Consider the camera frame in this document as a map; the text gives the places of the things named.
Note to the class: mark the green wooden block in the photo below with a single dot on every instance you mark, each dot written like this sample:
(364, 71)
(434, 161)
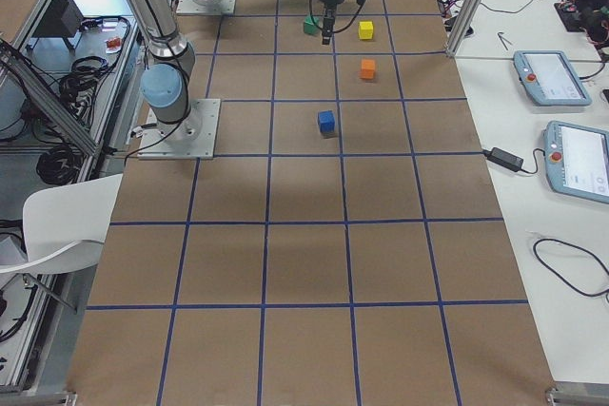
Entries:
(311, 25)

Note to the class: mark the yellow wooden block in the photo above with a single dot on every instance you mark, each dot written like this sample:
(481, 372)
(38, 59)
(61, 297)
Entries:
(366, 30)

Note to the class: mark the orange wooden block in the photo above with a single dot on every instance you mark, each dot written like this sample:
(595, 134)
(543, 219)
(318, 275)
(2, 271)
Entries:
(368, 69)

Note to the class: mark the blue wooden block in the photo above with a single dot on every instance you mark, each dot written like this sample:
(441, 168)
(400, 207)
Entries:
(326, 122)

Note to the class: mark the allen key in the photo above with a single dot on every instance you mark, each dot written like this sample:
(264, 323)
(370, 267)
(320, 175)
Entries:
(504, 41)

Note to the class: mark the red snack packet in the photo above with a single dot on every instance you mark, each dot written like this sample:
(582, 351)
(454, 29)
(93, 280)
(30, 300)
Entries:
(113, 45)

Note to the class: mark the far teach pendant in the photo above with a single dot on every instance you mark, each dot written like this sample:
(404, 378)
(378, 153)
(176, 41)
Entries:
(549, 79)

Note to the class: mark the teach pendant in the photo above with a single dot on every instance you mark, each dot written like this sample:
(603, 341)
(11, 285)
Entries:
(576, 160)
(549, 79)

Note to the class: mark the black power adapter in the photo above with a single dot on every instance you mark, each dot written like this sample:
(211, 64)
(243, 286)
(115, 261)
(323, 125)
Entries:
(503, 158)

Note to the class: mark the near teach pendant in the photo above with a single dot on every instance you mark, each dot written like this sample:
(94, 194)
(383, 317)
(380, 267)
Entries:
(576, 160)

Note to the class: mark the white chair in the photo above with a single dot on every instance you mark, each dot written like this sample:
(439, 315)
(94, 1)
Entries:
(64, 228)

